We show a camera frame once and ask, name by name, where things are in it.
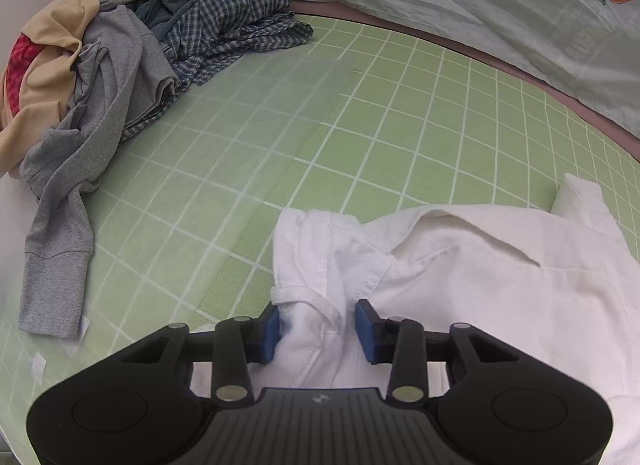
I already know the blue checkered shirt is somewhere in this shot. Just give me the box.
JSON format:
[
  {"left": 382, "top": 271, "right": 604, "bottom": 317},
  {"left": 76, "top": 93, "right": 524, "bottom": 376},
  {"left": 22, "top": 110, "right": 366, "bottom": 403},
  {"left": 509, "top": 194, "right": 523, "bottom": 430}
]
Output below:
[{"left": 120, "top": 0, "right": 314, "bottom": 141}]

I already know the green grid cutting mat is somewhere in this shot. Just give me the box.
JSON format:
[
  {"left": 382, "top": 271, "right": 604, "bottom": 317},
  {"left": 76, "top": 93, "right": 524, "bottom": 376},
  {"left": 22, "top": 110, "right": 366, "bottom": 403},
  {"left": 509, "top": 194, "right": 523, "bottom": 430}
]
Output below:
[{"left": 1, "top": 16, "right": 639, "bottom": 463}]

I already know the red garment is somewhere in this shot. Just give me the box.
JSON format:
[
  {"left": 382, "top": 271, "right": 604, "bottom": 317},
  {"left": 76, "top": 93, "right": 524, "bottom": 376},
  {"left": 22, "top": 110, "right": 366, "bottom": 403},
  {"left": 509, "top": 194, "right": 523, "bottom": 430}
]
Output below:
[{"left": 4, "top": 33, "right": 44, "bottom": 115}]

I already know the white shirt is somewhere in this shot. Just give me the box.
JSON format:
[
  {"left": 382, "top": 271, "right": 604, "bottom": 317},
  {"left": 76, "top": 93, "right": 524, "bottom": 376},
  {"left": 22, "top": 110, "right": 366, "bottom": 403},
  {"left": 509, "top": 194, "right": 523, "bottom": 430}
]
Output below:
[{"left": 250, "top": 175, "right": 639, "bottom": 464}]

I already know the grey sweatshirt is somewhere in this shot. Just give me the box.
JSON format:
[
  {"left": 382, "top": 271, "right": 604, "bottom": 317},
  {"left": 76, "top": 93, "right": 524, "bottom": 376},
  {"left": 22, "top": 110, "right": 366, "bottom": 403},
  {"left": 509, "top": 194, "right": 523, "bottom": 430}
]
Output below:
[{"left": 18, "top": 0, "right": 178, "bottom": 339}]

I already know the beige garment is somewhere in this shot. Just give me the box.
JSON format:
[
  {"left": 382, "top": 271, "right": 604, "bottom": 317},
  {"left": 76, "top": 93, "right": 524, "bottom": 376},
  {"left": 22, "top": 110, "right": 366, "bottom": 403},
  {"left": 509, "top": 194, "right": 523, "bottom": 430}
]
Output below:
[{"left": 1, "top": 0, "right": 100, "bottom": 174}]

